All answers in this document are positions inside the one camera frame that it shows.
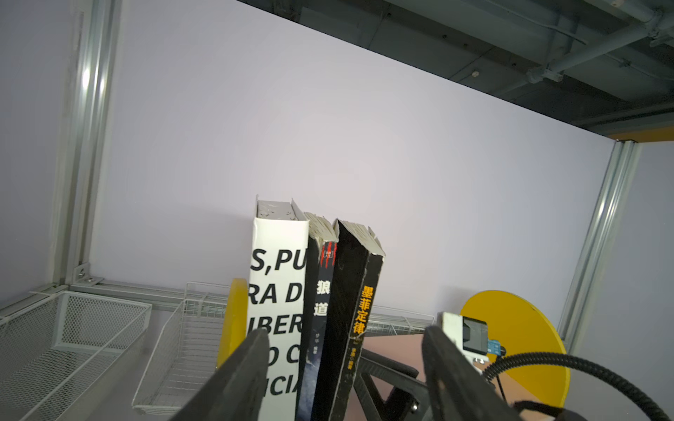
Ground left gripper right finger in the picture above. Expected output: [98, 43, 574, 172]
[421, 326, 520, 421]

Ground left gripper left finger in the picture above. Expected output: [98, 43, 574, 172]
[172, 329, 270, 421]

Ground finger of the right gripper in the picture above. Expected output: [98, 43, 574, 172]
[354, 349, 429, 421]

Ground white book black lettering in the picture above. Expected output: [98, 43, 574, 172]
[247, 199, 309, 420]

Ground black book yellow title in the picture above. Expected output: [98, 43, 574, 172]
[311, 219, 385, 420]

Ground black wolf cover book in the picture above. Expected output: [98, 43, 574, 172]
[296, 212, 338, 420]

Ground yellow bookshelf pink blue shelves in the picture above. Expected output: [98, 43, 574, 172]
[215, 277, 572, 421]

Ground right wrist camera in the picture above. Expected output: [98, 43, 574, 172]
[439, 312, 507, 368]

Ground white wire basket behind shelf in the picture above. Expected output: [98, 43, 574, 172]
[132, 282, 304, 420]

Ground white mesh wall basket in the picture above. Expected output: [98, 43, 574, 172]
[1, 291, 152, 420]

